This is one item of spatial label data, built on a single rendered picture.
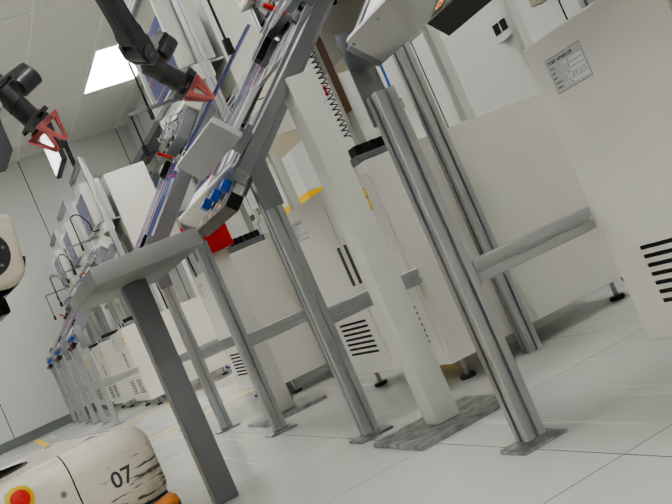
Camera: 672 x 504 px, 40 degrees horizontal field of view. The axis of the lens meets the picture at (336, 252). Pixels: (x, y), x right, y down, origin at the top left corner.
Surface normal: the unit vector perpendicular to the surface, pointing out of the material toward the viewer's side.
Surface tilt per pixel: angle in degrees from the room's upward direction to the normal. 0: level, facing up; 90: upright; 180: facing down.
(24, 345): 90
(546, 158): 90
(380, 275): 90
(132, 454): 90
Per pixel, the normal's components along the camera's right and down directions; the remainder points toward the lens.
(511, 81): -0.85, 0.36
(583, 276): 0.34, -0.17
